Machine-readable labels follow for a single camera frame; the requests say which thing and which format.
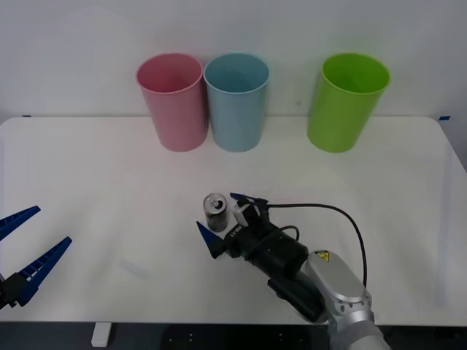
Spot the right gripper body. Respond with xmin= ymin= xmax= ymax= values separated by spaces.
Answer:
xmin=225 ymin=208 xmax=282 ymax=263

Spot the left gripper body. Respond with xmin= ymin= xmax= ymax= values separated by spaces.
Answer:
xmin=0 ymin=273 xmax=9 ymax=311

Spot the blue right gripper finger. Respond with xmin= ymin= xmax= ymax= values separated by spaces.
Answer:
xmin=229 ymin=192 xmax=269 ymax=217
xmin=196 ymin=220 xmax=232 ymax=261

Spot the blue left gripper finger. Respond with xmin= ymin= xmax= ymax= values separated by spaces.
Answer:
xmin=6 ymin=236 xmax=73 ymax=308
xmin=0 ymin=205 xmax=42 ymax=242

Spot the black drink can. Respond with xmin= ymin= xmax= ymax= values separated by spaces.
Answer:
xmin=202 ymin=192 xmax=229 ymax=233

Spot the pale blue plastic bin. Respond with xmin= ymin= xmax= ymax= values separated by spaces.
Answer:
xmin=203 ymin=52 xmax=271 ymax=153

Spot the white table leg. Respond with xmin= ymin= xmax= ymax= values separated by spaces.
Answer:
xmin=90 ymin=322 xmax=112 ymax=348

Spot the pink plastic bin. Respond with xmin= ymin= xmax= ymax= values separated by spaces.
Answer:
xmin=135 ymin=52 xmax=209 ymax=152

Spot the green plastic bin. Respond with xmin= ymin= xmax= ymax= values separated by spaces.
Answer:
xmin=306 ymin=52 xmax=391 ymax=154

